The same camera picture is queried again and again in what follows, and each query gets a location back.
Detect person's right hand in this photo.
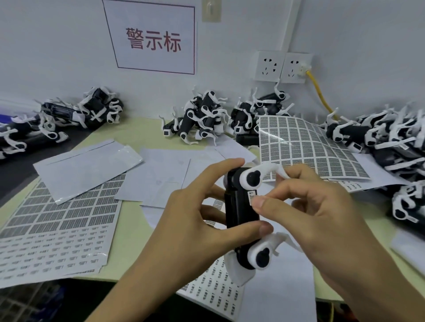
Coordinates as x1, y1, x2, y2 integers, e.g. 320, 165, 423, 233
251, 163, 381, 285

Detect person's left hand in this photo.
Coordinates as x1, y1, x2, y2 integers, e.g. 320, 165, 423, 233
133, 158, 274, 290

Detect black holder with white levers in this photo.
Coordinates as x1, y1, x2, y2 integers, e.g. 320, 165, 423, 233
224, 162, 303, 288

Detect person's left forearm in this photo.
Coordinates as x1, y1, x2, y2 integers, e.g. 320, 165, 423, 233
86, 257, 201, 322

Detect person's right forearm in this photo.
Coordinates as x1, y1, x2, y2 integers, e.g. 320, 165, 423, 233
320, 250, 425, 322

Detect curled printed label sheet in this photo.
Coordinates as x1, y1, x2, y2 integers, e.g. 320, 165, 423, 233
256, 114, 372, 182

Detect small printed label sheet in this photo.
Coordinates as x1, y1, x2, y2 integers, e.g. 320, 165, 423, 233
175, 257, 247, 322

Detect pile of black clip parts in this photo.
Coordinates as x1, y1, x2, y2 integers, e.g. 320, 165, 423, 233
159, 86, 231, 147
229, 82, 296, 146
0, 86, 124, 160
319, 102, 425, 223

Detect silver release sheet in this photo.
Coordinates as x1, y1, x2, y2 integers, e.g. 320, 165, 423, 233
33, 139, 144, 206

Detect large printed label sheet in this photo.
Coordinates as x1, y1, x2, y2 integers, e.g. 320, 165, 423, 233
0, 172, 127, 290

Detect dark storage crate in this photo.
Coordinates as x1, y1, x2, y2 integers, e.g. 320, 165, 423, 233
0, 281, 100, 322

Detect yellow cable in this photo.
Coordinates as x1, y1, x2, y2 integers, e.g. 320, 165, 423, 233
305, 70, 340, 121

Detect white wall socket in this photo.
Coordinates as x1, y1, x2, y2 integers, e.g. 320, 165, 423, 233
280, 52, 314, 84
254, 50, 287, 82

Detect white cable conduit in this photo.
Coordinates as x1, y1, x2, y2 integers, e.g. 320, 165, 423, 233
282, 0, 302, 53

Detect white wall sign red characters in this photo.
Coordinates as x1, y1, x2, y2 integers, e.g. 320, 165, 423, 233
102, 0, 196, 75

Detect white adhesive wall hook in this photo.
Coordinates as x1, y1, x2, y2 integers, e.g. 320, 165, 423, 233
202, 0, 222, 23

